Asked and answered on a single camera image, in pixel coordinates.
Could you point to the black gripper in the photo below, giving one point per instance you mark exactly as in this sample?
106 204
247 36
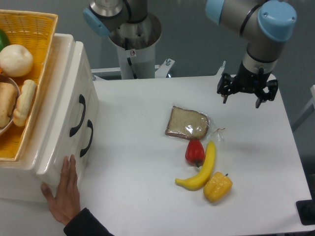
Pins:
253 78

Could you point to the bagged bread slice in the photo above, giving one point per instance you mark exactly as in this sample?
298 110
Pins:
192 125

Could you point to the red bell pepper toy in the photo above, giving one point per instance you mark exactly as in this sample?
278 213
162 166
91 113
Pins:
195 153

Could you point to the yellow bell pepper toy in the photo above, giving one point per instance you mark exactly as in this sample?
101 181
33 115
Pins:
217 187

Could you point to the yellow banana toy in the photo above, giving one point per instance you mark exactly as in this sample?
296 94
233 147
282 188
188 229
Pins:
201 178

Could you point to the white drawer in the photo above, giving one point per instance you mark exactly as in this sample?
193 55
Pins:
59 145

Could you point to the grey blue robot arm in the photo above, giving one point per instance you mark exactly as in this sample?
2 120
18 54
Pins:
266 24

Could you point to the black sleeved forearm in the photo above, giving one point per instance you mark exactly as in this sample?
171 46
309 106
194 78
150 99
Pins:
85 224

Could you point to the white drawer cabinet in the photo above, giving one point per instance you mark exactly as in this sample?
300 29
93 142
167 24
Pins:
18 180

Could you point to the person's hand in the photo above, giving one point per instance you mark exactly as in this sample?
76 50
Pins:
65 204

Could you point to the black device at edge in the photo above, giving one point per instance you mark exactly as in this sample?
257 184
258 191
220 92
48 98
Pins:
306 211

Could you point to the beige bread roll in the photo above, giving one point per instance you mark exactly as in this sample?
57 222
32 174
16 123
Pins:
23 105

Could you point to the yellow wicker basket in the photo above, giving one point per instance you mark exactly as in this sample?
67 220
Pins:
35 31

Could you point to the white round bun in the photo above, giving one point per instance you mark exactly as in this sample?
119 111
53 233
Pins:
16 60

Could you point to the brown bread loaf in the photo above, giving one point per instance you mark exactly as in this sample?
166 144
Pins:
8 94

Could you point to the grey bowl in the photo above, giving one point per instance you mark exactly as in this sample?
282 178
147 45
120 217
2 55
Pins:
6 79

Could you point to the green vegetable toy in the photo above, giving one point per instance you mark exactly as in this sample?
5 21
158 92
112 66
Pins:
4 40

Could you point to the white frame at right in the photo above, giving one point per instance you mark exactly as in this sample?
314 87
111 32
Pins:
306 111

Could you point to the black lower drawer handle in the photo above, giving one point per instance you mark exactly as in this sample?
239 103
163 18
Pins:
89 133

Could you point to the black drawer handle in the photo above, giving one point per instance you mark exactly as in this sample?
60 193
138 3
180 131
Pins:
89 133
80 115

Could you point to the black top drawer handle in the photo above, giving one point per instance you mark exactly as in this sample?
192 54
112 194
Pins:
80 115

